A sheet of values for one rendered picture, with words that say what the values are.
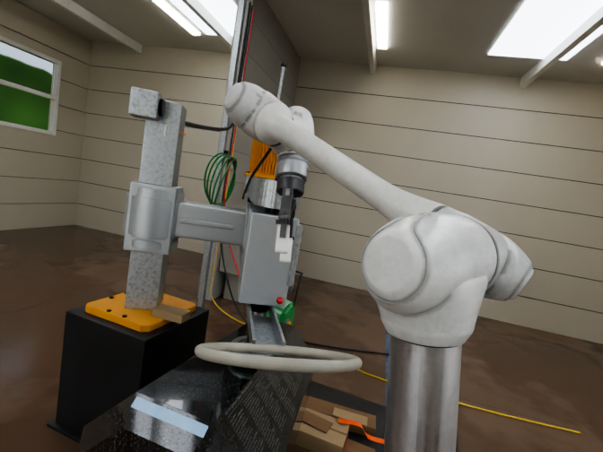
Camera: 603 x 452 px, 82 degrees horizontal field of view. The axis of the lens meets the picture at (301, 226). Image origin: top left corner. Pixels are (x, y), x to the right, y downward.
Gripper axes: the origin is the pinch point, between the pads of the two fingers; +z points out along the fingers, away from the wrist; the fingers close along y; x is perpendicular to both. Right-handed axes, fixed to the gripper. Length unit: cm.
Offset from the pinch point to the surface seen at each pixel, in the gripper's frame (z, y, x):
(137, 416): 55, 51, 51
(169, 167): -65, 100, 82
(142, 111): -87, 78, 92
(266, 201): -33, 55, 15
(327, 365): 25.9, 2.3, -13.3
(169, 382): 45, 64, 46
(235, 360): 26.6, -0.2, 8.7
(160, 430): 57, 48, 41
